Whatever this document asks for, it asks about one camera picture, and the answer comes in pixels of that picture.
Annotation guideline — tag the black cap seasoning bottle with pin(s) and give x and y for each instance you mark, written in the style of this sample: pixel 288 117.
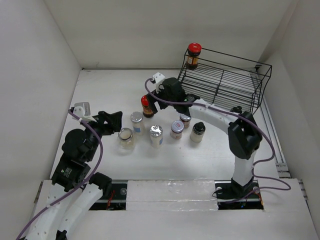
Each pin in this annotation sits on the black cap seasoning bottle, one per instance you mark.
pixel 197 133

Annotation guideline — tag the black wire rack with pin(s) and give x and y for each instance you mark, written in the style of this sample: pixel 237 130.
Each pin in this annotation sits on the black wire rack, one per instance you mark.
pixel 225 80

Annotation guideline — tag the glass jar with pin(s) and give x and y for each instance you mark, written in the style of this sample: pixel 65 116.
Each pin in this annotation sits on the glass jar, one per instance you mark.
pixel 126 141

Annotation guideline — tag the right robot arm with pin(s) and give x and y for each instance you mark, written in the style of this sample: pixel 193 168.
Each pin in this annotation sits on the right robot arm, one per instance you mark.
pixel 244 137

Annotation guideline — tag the white lid paste jar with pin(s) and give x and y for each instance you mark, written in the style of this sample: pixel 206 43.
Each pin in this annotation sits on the white lid paste jar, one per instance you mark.
pixel 185 120
pixel 177 128

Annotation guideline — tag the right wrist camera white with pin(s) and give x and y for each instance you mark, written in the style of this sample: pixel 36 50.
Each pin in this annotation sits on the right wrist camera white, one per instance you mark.
pixel 157 79

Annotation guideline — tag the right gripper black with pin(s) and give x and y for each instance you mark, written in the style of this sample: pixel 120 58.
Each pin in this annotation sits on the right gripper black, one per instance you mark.
pixel 152 105

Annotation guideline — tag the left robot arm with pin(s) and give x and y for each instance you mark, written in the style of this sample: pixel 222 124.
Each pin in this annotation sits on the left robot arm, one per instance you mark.
pixel 75 187

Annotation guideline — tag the silver lid spice bottle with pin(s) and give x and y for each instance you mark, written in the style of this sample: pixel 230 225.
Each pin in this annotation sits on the silver lid spice bottle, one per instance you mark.
pixel 137 123

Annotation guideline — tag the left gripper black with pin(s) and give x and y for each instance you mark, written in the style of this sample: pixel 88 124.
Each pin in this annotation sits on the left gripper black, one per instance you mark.
pixel 113 119

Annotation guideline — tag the foil lid spice bottle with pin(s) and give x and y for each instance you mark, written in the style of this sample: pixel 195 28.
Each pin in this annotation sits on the foil lid spice bottle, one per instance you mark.
pixel 156 136

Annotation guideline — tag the red lid sauce jar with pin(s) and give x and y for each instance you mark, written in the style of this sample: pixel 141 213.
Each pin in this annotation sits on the red lid sauce jar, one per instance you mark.
pixel 193 52
pixel 146 110

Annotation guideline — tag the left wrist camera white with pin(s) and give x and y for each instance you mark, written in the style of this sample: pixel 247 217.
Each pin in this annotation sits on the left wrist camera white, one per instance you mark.
pixel 82 111

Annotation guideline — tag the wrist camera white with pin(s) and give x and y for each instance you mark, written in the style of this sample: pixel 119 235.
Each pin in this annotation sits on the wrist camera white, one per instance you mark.
pixel 157 79
pixel 82 111

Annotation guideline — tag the metal base rail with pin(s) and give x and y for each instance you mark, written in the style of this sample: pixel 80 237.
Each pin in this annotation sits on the metal base rail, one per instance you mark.
pixel 116 201

